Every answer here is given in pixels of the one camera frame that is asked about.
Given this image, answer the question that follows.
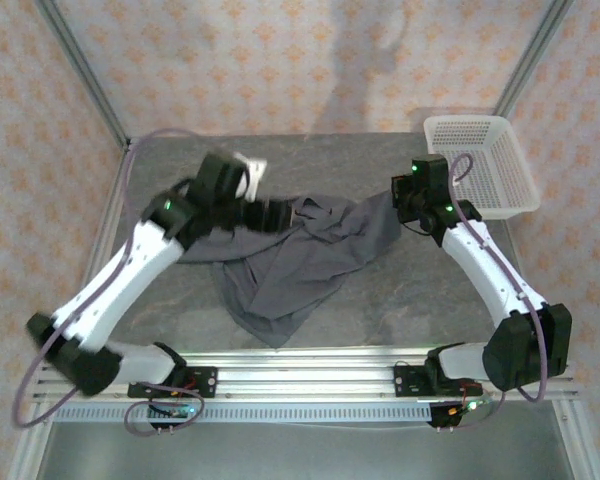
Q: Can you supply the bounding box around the aluminium frame leg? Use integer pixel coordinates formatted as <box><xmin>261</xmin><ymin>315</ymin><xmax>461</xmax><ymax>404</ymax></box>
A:
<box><xmin>552</xmin><ymin>399</ymin><xmax>600</xmax><ymax>480</ymax></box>
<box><xmin>7</xmin><ymin>399</ymin><xmax>56</xmax><ymax>480</ymax></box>

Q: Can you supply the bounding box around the grey metal sheet panel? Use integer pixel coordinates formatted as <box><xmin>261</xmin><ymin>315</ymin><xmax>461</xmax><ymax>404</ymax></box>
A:
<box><xmin>39</xmin><ymin>419</ymin><xmax>579</xmax><ymax>480</ymax></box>

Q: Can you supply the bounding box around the white perforated plastic basket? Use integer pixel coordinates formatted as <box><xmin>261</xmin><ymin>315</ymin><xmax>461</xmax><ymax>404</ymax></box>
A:
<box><xmin>423</xmin><ymin>114</ymin><xmax>542</xmax><ymax>222</ymax></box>

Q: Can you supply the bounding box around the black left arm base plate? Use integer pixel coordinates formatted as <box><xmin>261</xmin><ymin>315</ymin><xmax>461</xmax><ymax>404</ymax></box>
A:
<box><xmin>128</xmin><ymin>366</ymin><xmax>219</xmax><ymax>401</ymax></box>

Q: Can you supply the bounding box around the black mounting bracket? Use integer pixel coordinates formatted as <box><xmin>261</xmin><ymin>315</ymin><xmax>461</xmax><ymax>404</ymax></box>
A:
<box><xmin>426</xmin><ymin>405</ymin><xmax>464</xmax><ymax>432</ymax></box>

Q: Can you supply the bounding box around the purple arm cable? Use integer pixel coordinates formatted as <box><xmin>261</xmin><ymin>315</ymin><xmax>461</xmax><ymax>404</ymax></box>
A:
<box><xmin>11</xmin><ymin>127</ymin><xmax>217</xmax><ymax>435</ymax></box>
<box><xmin>429</xmin><ymin>152</ymin><xmax>552</xmax><ymax>431</ymax></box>

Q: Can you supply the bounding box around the aluminium corner post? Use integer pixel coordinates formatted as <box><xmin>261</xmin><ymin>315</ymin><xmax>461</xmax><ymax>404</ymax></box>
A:
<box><xmin>33</xmin><ymin>0</ymin><xmax>135</xmax><ymax>147</ymax></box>
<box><xmin>493</xmin><ymin>0</ymin><xmax>576</xmax><ymax>117</ymax></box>

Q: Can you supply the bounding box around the aluminium rail frame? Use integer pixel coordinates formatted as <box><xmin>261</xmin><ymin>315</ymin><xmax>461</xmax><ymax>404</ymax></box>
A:
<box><xmin>32</xmin><ymin>341</ymin><xmax>581</xmax><ymax>402</ymax></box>

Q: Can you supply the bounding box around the circuit board with green light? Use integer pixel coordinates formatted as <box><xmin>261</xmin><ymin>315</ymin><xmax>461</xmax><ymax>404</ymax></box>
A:
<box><xmin>147</xmin><ymin>402</ymin><xmax>204</xmax><ymax>420</ymax></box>
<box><xmin>444</xmin><ymin>398</ymin><xmax>495</xmax><ymax>417</ymax></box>

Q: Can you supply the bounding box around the slotted white cable tray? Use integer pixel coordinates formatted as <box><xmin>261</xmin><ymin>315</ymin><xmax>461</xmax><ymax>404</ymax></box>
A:
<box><xmin>54</xmin><ymin>402</ymin><xmax>435</xmax><ymax>425</ymax></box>

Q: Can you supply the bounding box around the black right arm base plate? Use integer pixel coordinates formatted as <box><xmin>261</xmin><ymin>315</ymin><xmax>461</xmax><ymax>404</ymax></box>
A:
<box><xmin>393</xmin><ymin>364</ymin><xmax>482</xmax><ymax>399</ymax></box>

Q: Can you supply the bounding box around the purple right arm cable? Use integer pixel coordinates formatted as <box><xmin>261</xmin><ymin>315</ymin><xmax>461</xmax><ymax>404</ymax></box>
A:
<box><xmin>429</xmin><ymin>152</ymin><xmax>552</xmax><ymax>431</ymax></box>

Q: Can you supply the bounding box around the grey t-shirt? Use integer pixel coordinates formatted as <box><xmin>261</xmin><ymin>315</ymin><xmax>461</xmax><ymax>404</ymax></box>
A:
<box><xmin>177</xmin><ymin>192</ymin><xmax>405</xmax><ymax>349</ymax></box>

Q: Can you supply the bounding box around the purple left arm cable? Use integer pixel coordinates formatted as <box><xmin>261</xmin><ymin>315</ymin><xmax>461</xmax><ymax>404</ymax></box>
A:
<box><xmin>11</xmin><ymin>127</ymin><xmax>217</xmax><ymax>435</ymax></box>

